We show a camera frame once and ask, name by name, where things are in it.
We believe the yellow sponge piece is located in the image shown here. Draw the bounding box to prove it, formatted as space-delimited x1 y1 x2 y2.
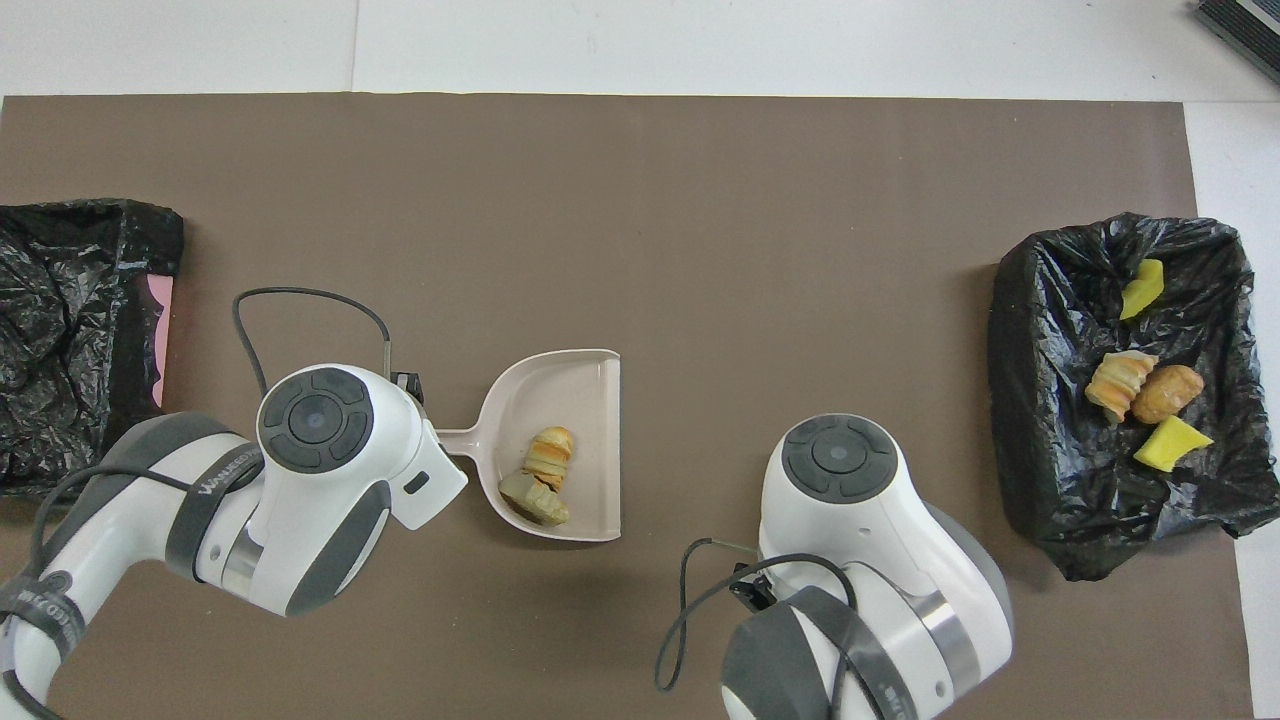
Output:
1133 415 1215 473

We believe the beige plastic dustpan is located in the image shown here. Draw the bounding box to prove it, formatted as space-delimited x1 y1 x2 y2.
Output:
435 348 623 543

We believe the thin yellow sponge scrap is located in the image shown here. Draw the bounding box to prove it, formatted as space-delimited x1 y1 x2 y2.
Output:
1120 258 1167 322

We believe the dark grey ridged device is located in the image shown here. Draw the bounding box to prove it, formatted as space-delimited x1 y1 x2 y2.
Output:
1193 0 1280 86

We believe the pink plastic bin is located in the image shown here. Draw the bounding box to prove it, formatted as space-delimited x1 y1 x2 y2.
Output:
148 275 176 409

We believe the black trash bag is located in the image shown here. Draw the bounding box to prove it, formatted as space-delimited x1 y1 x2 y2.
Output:
0 198 185 501
988 211 1280 583

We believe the brown paper table mat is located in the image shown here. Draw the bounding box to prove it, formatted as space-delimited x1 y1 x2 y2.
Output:
0 93 1256 720

